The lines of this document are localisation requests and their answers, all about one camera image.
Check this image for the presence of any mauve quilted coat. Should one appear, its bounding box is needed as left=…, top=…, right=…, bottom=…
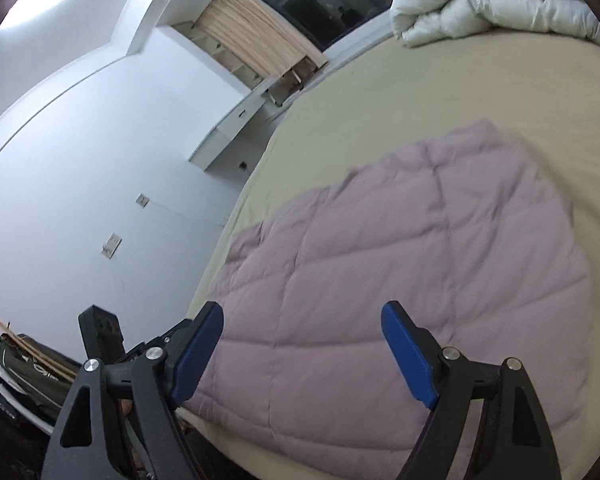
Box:
left=207, top=119, right=593, bottom=480

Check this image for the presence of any white wall shelf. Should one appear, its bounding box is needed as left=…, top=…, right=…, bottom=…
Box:
left=172, top=20, right=263, bottom=92

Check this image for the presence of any thin wall cable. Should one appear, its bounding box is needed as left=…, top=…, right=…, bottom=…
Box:
left=149, top=203, right=227, bottom=227

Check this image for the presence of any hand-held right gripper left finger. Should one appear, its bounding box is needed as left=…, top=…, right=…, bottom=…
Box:
left=40, top=301, right=225, bottom=480

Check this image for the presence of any beige bed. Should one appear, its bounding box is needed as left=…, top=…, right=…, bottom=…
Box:
left=177, top=27, right=600, bottom=480

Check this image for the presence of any dark window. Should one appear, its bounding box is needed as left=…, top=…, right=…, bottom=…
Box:
left=237, top=0, right=406, bottom=52

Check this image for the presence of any beige curtain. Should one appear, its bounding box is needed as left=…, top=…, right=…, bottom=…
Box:
left=195, top=0, right=329, bottom=86

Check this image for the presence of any metal frame chair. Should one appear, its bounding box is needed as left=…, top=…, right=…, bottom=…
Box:
left=264, top=67, right=307, bottom=109

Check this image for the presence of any dark green cloth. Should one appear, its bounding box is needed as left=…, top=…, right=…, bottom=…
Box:
left=0, top=332, right=82, bottom=436

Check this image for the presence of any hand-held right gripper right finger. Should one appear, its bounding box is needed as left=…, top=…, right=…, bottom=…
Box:
left=381, top=301, right=563, bottom=480

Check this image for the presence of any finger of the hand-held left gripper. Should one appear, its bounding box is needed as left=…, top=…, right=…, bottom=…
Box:
left=122, top=318, right=197, bottom=362

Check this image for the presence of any white desk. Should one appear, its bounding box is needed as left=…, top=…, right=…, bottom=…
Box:
left=189, top=67, right=327, bottom=173

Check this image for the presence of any white puffy duvet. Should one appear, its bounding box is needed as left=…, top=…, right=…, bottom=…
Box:
left=390, top=0, right=600, bottom=51

